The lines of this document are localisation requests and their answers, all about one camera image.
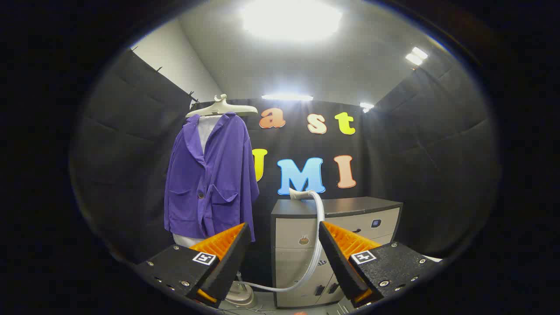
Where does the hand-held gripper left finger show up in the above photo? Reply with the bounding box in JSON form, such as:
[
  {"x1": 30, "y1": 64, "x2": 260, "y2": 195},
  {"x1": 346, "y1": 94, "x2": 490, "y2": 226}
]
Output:
[{"x1": 133, "y1": 222, "x2": 252, "y2": 308}]

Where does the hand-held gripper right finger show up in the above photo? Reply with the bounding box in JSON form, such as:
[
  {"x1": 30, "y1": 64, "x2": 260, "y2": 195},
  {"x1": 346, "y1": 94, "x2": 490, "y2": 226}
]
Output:
[{"x1": 318, "y1": 221, "x2": 441, "y2": 308}]

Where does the white garment steamer base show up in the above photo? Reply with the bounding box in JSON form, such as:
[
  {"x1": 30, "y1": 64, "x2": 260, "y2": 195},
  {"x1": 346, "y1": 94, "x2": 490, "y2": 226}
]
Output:
[{"x1": 219, "y1": 271, "x2": 259, "y2": 309}]

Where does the purple jacket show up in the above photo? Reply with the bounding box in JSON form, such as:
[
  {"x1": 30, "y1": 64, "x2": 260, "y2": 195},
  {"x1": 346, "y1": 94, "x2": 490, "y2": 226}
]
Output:
[{"x1": 164, "y1": 112, "x2": 260, "y2": 242}]

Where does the white garment form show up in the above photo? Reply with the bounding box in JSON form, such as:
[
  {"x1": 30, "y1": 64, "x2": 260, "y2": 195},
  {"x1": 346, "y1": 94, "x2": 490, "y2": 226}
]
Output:
[{"x1": 172, "y1": 115, "x2": 224, "y2": 249}]

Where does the white clothes hanger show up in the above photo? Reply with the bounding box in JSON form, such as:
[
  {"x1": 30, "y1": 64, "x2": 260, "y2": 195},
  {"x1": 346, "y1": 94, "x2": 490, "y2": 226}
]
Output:
[{"x1": 185, "y1": 94, "x2": 259, "y2": 119}]

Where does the grey cabinet with dark top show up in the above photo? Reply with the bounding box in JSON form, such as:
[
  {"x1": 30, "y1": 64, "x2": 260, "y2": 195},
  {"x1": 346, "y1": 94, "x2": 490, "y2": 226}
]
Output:
[{"x1": 270, "y1": 196, "x2": 403, "y2": 309}]

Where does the long ceiling light bar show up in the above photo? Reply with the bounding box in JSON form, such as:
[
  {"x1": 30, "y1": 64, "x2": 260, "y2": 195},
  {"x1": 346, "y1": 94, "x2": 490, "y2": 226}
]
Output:
[{"x1": 262, "y1": 94, "x2": 314, "y2": 102}]

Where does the double ceiling light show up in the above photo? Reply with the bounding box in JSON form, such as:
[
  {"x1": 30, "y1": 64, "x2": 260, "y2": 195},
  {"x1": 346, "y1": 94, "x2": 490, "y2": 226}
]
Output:
[{"x1": 405, "y1": 46, "x2": 428, "y2": 66}]

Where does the large ceiling light panel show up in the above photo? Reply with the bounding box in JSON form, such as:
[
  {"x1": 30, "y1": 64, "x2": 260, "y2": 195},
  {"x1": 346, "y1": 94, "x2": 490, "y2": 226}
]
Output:
[{"x1": 240, "y1": 0, "x2": 343, "y2": 42}]

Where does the thin floor cable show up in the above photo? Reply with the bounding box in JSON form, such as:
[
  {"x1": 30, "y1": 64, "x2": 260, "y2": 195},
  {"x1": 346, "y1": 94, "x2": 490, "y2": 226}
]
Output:
[{"x1": 217, "y1": 308, "x2": 274, "y2": 315}]

